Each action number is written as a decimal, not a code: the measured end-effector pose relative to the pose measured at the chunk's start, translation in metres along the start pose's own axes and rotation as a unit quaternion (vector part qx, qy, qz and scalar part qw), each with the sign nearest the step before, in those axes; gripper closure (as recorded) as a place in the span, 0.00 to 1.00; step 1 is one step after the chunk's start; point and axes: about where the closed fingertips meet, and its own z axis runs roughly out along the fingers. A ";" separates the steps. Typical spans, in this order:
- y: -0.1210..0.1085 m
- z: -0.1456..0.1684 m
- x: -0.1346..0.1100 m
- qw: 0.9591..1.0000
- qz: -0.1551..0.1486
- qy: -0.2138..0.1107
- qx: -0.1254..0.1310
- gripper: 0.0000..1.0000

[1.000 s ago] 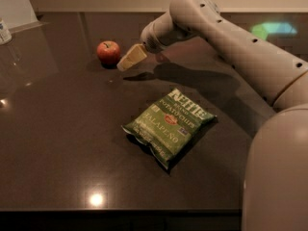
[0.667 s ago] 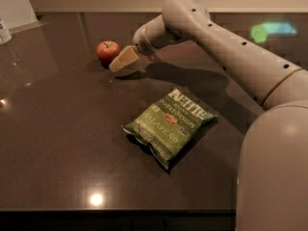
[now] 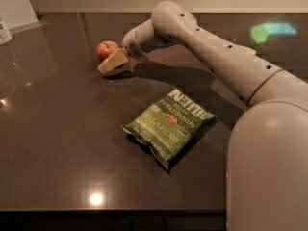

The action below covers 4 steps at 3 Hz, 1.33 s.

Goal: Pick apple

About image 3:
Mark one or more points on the green jalapeno chips bag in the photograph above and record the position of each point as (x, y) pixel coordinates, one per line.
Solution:
(168, 124)

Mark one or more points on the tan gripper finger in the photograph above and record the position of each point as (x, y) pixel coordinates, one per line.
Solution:
(118, 58)

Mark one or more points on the yellow sponge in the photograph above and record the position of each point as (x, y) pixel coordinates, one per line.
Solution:
(248, 49)

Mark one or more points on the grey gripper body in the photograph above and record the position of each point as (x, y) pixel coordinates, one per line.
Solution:
(131, 45)

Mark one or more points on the white bottle with label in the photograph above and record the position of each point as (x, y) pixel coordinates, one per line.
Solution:
(5, 34)

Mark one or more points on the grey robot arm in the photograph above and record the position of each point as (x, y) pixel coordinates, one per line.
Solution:
(267, 156)

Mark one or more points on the white slanted board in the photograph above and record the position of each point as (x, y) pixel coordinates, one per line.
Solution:
(17, 13)

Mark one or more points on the red apple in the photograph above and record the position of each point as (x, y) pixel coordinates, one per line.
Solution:
(105, 49)

